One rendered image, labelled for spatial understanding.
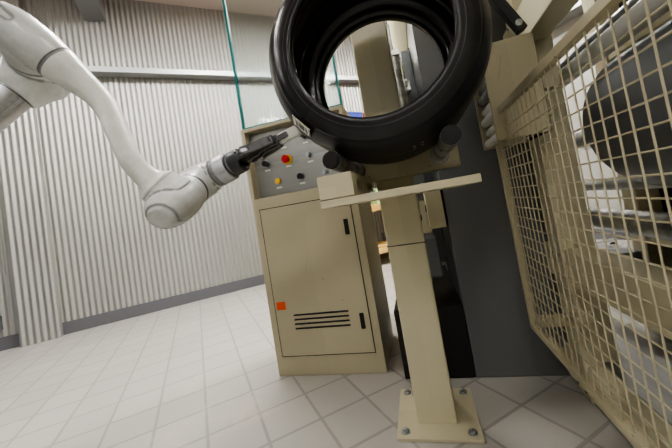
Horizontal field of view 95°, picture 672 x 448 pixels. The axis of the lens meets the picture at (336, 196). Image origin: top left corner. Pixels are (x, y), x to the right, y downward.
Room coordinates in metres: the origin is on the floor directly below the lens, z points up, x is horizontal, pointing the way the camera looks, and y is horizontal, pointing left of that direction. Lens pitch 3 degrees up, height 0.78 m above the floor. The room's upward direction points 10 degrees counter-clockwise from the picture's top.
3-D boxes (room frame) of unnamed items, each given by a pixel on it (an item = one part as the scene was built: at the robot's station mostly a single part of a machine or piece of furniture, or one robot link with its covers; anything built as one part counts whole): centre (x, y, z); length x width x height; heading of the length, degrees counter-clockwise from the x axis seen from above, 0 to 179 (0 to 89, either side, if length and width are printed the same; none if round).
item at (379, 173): (1.06, -0.23, 0.90); 0.40 x 0.03 x 0.10; 76
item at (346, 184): (0.92, -0.05, 0.83); 0.36 x 0.09 x 0.06; 166
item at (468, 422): (1.14, -0.23, 0.01); 0.27 x 0.27 x 0.02; 76
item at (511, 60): (1.00, -0.60, 1.05); 0.20 x 0.15 x 0.30; 166
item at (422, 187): (0.88, -0.18, 0.80); 0.37 x 0.36 x 0.02; 76
